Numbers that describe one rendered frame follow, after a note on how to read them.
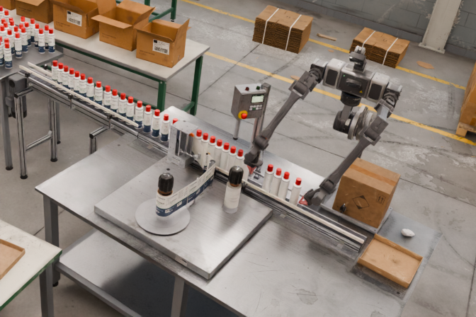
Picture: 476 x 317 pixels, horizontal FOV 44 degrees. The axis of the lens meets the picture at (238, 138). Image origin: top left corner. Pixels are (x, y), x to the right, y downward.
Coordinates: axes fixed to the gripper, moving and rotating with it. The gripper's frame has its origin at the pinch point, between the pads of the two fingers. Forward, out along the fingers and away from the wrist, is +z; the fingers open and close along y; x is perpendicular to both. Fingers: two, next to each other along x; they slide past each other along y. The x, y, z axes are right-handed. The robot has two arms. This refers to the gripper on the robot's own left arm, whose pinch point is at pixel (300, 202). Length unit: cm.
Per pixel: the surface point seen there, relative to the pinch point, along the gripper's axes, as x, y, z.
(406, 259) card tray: 59, -8, -35
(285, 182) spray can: -15.0, 2.1, -0.1
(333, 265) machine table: 34.7, 24.2, -13.9
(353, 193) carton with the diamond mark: 13.4, -18.1, -22.4
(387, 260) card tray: 52, 0, -29
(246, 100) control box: -68, -2, -7
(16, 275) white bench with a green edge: -61, 134, 69
